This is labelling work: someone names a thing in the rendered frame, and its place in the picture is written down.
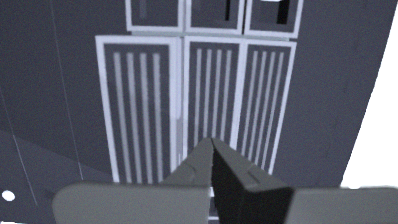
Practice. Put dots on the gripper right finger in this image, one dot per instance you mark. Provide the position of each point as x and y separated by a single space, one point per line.
246 194

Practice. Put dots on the black server rack frame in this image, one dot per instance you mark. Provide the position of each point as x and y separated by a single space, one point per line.
52 125

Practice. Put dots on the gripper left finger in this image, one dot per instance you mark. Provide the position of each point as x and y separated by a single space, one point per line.
98 202

